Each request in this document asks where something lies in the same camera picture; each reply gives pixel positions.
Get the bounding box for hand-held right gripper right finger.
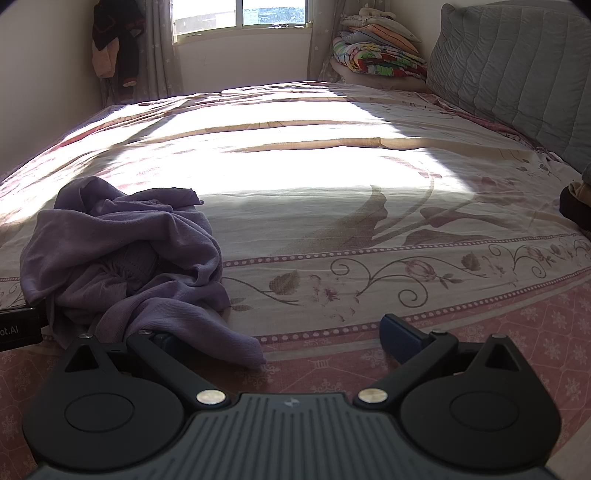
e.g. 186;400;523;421
353;314;527;409

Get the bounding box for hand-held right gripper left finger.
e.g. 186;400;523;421
65;330;230;409

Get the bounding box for purple pants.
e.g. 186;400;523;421
21;175;267;368

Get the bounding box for floral bed sheet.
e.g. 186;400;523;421
0;80;591;480

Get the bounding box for black fuzzy folded garment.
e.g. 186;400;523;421
558;186;591;228

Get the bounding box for tan folded garment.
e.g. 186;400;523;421
568;178;591;207

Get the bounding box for pink folded quilt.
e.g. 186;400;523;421
329;59;429;92

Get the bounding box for colourful patchwork folded blanket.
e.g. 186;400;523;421
331;37;429;80

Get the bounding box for hanging pink garment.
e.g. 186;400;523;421
92;44;117;80

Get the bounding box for grey star curtain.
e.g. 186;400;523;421
141;0;184;100
307;0;354;84

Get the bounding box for grey quilted pillow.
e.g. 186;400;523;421
426;0;591;162

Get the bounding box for pastel striped folded blanket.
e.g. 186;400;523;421
339;16;422;55

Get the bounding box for hanging dark jacket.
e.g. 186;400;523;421
91;0;147;88

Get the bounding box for window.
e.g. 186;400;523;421
170;0;311;45

